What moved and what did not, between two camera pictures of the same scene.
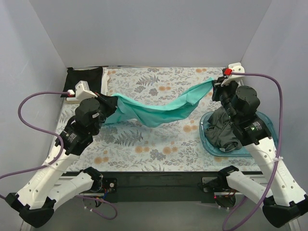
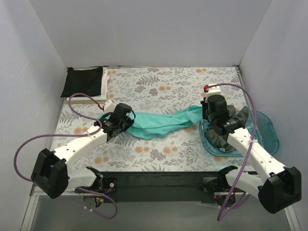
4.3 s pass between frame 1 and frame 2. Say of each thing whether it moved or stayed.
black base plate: stayed
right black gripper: moved
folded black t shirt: stayed
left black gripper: moved
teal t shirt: moved
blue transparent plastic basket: stayed
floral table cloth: stayed
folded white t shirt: stayed
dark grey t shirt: stayed
